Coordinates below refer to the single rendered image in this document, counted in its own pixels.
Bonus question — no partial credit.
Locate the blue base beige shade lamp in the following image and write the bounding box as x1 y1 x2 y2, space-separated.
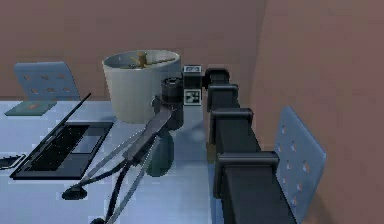
102 49 183 178

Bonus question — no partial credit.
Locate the black open laptop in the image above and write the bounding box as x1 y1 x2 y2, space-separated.
9 92 115 181

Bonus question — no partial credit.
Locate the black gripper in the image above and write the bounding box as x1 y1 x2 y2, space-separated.
124 76 185 165

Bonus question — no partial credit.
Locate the green flat book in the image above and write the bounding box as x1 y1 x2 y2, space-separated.
4 100 58 117

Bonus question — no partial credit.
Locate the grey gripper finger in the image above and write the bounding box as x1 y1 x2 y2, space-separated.
89 142 158 224
61 128 150 202

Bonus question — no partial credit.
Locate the blue perforated chair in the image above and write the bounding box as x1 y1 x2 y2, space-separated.
274 105 328 224
13 61 81 102

